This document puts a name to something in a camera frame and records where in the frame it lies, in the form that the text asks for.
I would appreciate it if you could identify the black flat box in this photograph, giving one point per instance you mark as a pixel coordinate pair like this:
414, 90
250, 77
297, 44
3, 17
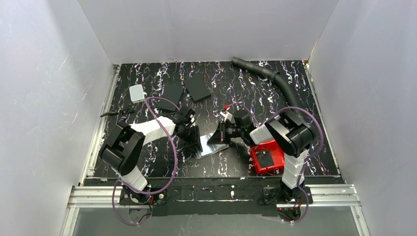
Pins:
197, 89
171, 93

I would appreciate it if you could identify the red plastic bin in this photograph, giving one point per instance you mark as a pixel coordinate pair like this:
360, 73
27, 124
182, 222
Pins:
267, 157

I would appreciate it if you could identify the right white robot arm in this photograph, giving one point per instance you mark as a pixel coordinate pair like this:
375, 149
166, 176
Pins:
287, 134

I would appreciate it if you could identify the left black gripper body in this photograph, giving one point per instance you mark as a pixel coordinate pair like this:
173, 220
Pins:
192, 134

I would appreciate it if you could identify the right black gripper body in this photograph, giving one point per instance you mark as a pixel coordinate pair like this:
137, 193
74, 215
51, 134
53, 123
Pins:
222, 132

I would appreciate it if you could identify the black flat box left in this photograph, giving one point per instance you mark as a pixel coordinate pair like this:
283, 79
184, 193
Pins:
171, 93

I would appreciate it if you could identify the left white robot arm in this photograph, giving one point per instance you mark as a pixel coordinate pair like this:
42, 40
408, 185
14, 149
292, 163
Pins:
121, 150

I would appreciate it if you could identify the white square box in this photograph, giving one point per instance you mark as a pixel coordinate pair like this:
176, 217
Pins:
137, 94

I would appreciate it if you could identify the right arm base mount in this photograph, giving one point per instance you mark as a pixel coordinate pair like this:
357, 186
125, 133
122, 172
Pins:
293, 199

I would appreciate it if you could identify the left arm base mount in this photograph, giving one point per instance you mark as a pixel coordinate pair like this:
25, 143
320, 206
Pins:
129, 198

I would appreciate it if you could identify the black pliers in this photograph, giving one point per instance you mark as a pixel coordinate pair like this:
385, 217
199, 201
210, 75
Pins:
122, 113

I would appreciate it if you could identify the grey leather card holder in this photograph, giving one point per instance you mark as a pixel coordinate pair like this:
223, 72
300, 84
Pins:
208, 149

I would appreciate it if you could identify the black flat box right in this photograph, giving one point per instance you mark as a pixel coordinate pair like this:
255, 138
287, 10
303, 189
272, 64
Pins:
197, 89

